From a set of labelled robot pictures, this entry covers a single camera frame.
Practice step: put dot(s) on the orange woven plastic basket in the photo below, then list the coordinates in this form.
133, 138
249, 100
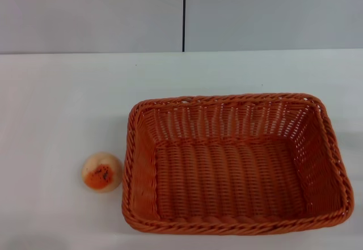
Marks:
227, 176

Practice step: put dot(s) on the round bun with orange spot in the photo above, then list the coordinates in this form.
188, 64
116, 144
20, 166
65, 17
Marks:
100, 172

